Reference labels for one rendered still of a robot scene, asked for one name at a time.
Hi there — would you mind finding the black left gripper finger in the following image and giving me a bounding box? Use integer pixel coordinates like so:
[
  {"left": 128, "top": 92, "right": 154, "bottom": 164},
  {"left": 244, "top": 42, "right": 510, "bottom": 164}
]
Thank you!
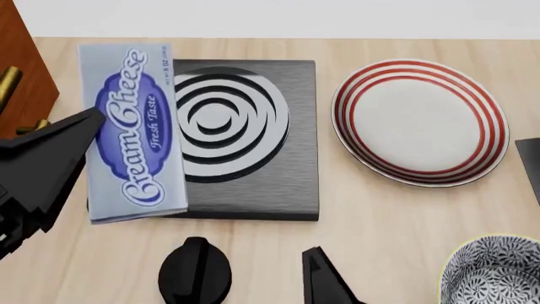
[{"left": 0, "top": 106, "right": 105, "bottom": 213}]

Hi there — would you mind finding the silver spiral stove burner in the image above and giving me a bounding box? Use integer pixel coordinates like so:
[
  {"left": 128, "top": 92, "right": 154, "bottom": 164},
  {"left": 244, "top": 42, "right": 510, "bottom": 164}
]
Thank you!
[{"left": 172, "top": 66, "right": 291, "bottom": 185}]

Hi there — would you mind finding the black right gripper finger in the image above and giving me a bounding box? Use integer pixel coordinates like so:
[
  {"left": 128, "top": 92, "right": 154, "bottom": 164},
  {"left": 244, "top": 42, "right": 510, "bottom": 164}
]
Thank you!
[{"left": 301, "top": 246, "right": 369, "bottom": 304}]

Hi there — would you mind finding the brown wooden cabinet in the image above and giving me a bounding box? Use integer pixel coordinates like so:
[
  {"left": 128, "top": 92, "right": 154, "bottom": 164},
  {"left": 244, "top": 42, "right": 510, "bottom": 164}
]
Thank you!
[{"left": 0, "top": 0, "right": 61, "bottom": 139}]

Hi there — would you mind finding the white plate with red rings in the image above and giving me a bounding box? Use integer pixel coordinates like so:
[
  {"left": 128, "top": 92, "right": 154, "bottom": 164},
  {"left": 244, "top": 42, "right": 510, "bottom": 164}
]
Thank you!
[{"left": 331, "top": 57, "right": 510, "bottom": 188}]

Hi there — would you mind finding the dark grey flat object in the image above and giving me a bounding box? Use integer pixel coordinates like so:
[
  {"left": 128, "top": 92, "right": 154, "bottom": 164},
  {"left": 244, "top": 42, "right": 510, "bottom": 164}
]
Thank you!
[{"left": 514, "top": 137, "right": 540, "bottom": 205}]

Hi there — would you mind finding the black stove knob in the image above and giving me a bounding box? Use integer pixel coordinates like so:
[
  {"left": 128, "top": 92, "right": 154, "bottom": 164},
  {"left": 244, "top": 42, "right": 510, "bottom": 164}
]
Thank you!
[{"left": 158, "top": 236, "right": 233, "bottom": 304}]

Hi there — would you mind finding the dark grey stove base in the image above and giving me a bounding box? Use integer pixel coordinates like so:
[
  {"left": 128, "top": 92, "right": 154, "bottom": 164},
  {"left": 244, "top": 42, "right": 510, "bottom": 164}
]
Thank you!
[{"left": 86, "top": 58, "right": 321, "bottom": 223}]

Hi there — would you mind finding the brass cabinet handle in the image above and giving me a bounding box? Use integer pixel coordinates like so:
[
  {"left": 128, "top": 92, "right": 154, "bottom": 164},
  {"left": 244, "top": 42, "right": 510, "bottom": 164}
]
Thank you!
[
  {"left": 0, "top": 66, "right": 24, "bottom": 106},
  {"left": 15, "top": 118, "right": 51, "bottom": 135}
]

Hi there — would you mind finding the black and white patterned bowl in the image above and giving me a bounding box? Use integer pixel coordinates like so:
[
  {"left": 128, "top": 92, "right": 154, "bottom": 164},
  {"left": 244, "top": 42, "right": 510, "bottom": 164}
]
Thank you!
[{"left": 436, "top": 233, "right": 540, "bottom": 304}]

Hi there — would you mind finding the cream cheese box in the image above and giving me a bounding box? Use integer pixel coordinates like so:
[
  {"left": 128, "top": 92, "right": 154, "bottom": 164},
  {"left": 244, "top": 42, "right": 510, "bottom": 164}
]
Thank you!
[{"left": 77, "top": 43, "right": 190, "bottom": 225}]

